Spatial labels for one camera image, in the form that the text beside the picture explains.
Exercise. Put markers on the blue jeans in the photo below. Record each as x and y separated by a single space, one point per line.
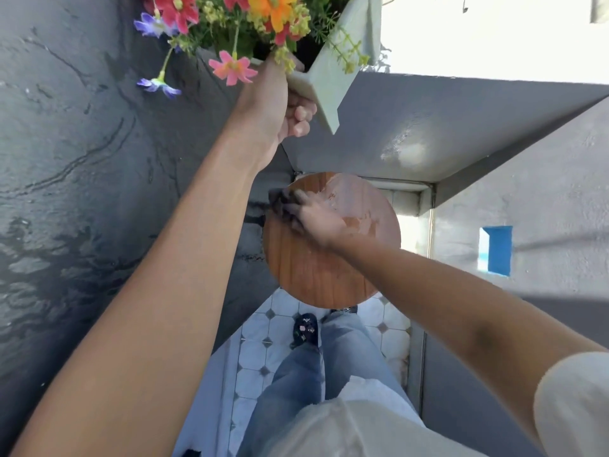
297 375

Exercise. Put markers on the bunch of colourful artificial flowers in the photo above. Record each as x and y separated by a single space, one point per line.
238 18

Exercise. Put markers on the dark cleaning cloth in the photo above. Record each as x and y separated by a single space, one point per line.
279 204

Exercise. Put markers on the person's left forearm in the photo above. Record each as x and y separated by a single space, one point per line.
157 304

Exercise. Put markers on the round wooden stool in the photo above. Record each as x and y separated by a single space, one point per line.
309 273

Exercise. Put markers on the person's right hand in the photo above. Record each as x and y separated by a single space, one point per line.
323 221

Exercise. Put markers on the person's left fingers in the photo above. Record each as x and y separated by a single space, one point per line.
300 114

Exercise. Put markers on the person's left hand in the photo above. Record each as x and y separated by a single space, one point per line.
259 109

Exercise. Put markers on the black floral shoe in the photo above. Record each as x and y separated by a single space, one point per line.
343 309
305 329

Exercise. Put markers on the person's right forearm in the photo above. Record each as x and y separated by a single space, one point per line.
442 309

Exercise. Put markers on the person's right fingers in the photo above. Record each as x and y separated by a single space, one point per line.
297 207

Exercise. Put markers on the white shirt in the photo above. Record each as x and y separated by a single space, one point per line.
371 433

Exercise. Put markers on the white planter box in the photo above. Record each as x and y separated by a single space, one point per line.
328 80

